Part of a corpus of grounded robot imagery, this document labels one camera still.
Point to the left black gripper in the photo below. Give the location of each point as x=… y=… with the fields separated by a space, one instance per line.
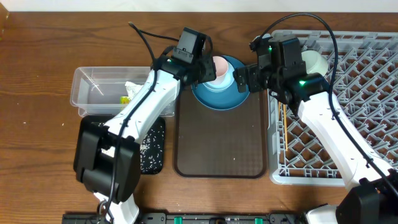
x=211 y=73

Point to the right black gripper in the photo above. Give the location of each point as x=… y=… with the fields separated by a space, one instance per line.
x=252 y=72

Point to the light blue bowl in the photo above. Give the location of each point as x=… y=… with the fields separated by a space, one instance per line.
x=226 y=83

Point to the pink paper cup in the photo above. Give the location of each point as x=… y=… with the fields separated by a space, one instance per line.
x=221 y=66

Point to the white tissue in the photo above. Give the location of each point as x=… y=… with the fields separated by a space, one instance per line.
x=132 y=89

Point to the mint green bowl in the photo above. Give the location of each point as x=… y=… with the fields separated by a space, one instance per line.
x=315 y=62

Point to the green yellow snack wrapper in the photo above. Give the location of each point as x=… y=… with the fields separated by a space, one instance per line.
x=124 y=100

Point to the white rice pile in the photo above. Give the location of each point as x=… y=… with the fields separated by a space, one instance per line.
x=152 y=149

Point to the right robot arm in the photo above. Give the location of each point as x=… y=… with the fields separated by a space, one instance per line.
x=296 y=78

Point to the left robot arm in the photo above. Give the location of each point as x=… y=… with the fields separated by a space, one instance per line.
x=107 y=158

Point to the black rectangular waste tray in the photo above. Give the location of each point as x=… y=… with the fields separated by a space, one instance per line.
x=98 y=121

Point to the clear plastic waste bin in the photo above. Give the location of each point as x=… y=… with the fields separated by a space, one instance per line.
x=98 y=90

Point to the grey plastic dishwasher rack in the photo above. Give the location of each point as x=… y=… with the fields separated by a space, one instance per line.
x=366 y=88

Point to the dark blue plate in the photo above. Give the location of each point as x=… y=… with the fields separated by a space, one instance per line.
x=225 y=100

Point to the brown plastic serving tray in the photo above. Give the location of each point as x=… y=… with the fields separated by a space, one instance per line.
x=220 y=144

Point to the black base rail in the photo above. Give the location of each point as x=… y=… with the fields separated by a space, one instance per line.
x=275 y=218

